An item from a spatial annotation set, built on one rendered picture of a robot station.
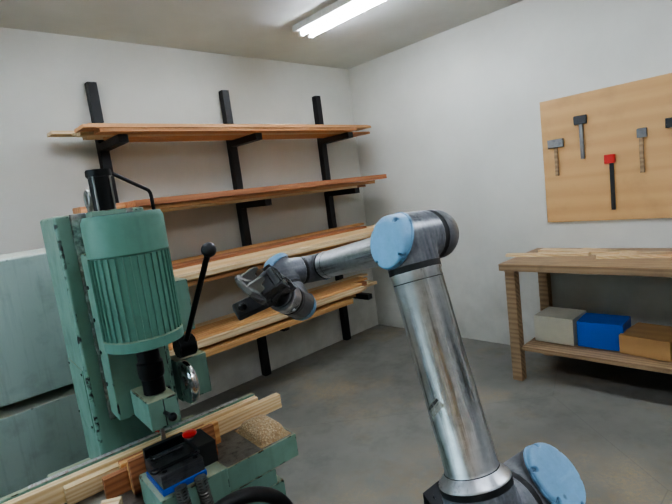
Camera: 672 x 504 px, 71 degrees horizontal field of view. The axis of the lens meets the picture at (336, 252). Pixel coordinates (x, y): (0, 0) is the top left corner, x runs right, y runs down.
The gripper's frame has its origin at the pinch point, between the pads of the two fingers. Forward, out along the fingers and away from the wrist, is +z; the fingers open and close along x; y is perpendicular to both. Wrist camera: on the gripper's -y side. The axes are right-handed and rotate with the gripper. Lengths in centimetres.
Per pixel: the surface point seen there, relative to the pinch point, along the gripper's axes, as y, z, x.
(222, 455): -29.1, -9.5, 28.6
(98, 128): -45, -70, -188
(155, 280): -10.2, 16.2, -3.9
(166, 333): -16.9, 10.2, 4.6
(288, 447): -17.8, -19.3, 34.8
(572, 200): 162, -257, -29
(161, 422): -32.5, 1.9, 16.7
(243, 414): -25.1, -21.0, 19.8
